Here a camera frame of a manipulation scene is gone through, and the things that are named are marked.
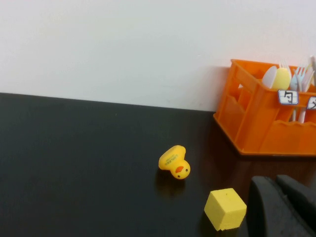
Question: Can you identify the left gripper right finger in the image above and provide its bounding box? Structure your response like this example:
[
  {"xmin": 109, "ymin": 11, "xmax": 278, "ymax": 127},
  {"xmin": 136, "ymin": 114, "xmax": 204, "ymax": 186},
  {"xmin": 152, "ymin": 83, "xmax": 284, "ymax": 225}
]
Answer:
[{"xmin": 276, "ymin": 174, "xmax": 316, "ymax": 230}]

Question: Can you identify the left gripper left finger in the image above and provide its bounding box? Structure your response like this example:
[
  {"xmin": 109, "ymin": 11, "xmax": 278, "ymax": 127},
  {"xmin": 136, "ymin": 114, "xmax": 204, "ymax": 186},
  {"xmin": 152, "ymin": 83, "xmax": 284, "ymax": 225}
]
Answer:
[{"xmin": 248, "ymin": 175, "xmax": 314, "ymax": 237}]

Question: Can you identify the orange plastic cutlery crate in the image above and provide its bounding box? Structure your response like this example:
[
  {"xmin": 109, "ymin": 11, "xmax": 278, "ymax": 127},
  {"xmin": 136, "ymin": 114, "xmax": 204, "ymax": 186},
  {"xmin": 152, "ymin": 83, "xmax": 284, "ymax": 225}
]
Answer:
[{"xmin": 213, "ymin": 58, "xmax": 316, "ymax": 157}]

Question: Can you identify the yellow foam cube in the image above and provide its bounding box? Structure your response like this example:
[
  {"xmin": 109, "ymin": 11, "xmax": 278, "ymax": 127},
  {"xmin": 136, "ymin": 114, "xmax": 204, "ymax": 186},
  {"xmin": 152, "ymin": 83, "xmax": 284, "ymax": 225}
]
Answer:
[{"xmin": 203, "ymin": 188, "xmax": 247, "ymax": 232}]

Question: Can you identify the yellow rubber duck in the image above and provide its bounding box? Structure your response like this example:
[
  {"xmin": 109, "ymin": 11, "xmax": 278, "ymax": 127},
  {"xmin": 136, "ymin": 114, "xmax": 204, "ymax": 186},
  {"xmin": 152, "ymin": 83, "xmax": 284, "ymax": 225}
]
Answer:
[{"xmin": 158, "ymin": 145, "xmax": 191, "ymax": 180}]

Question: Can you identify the light blue plastic fork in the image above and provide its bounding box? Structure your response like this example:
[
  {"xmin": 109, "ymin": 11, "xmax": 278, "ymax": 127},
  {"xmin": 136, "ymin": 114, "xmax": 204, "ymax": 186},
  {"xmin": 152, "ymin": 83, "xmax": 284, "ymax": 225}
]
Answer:
[{"xmin": 290, "ymin": 66, "xmax": 307, "ymax": 123}]

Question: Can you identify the white plastic fork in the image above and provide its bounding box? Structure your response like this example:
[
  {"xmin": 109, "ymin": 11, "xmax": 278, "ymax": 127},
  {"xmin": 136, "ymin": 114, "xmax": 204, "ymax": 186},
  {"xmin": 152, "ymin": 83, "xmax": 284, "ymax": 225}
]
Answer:
[
  {"xmin": 278, "ymin": 58, "xmax": 292, "ymax": 75},
  {"xmin": 298, "ymin": 66, "xmax": 316, "ymax": 123}
]

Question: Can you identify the yellow plastic spoon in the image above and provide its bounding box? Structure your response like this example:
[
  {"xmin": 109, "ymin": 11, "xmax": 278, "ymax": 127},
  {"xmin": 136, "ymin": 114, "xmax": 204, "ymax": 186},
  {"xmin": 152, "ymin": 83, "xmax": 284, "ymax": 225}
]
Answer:
[{"xmin": 271, "ymin": 68, "xmax": 291, "ymax": 91}]

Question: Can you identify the white plastic spoon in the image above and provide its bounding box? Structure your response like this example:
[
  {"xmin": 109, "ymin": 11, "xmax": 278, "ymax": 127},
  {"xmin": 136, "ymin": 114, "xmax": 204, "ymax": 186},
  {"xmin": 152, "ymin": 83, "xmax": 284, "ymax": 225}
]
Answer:
[{"xmin": 261, "ymin": 65, "xmax": 278, "ymax": 89}]

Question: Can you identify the white plastic knife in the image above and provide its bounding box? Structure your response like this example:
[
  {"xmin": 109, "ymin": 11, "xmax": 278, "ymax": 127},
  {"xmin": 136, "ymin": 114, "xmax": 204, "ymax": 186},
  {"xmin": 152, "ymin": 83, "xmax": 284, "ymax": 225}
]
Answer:
[{"xmin": 310, "ymin": 55, "xmax": 316, "ymax": 86}]

